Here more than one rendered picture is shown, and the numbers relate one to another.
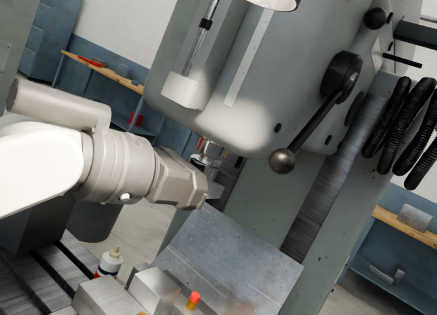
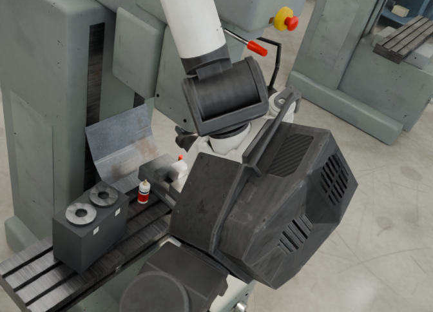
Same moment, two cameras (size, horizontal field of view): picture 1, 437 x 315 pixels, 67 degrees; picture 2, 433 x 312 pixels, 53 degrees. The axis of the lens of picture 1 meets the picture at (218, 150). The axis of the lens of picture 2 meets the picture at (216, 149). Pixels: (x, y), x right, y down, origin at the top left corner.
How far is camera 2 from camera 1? 1.51 m
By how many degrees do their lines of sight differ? 81
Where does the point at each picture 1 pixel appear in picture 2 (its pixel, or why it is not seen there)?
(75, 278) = (134, 209)
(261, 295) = (142, 131)
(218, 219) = (101, 126)
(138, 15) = not seen: outside the picture
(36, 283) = (142, 222)
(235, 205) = (104, 112)
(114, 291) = (180, 183)
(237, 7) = not seen: hidden behind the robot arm
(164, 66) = not seen: hidden behind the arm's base
